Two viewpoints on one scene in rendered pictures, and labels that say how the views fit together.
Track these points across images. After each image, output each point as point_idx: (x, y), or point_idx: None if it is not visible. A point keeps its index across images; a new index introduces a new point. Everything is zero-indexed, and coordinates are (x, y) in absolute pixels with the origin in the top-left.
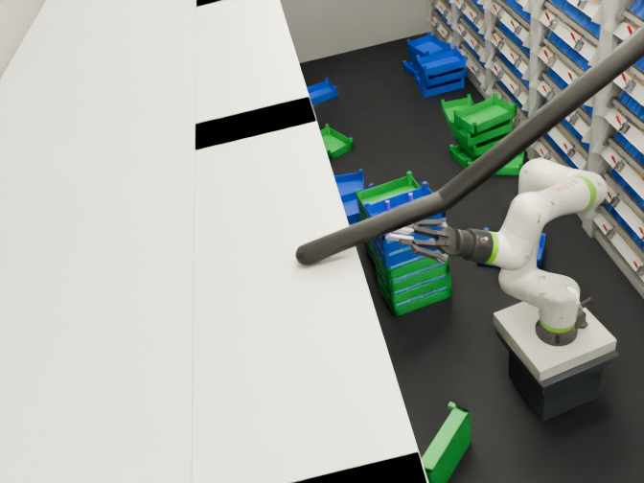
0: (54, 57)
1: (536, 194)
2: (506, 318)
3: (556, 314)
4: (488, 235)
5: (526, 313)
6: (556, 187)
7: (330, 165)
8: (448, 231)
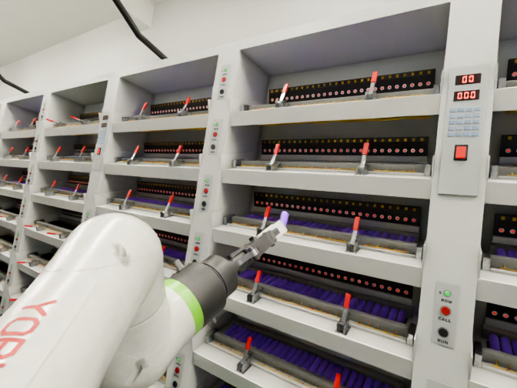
0: None
1: (108, 216)
2: None
3: None
4: (178, 274)
5: None
6: (11, 358)
7: (193, 51)
8: (235, 256)
